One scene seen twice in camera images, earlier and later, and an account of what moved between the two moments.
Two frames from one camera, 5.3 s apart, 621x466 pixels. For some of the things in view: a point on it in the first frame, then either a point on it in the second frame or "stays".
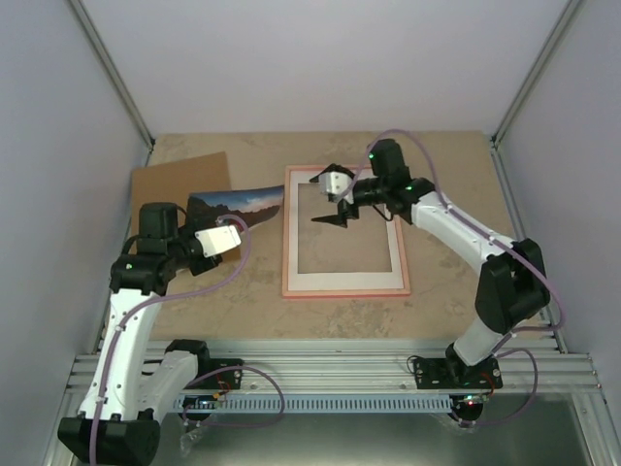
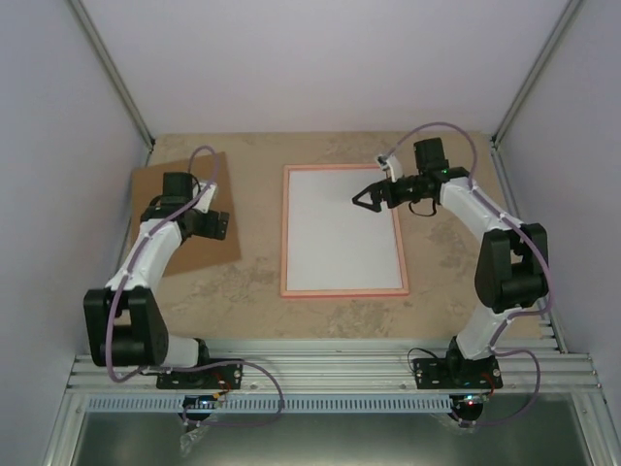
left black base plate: [225, 380] stays
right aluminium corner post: [527, 84] stays
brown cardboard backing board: [175, 182] stays
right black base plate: [454, 373] stays
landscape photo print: [243, 208] to [334, 243]
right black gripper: [343, 209] to [376, 190]
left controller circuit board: [199, 402] stays
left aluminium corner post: [114, 76] stays
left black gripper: [207, 265] to [211, 229]
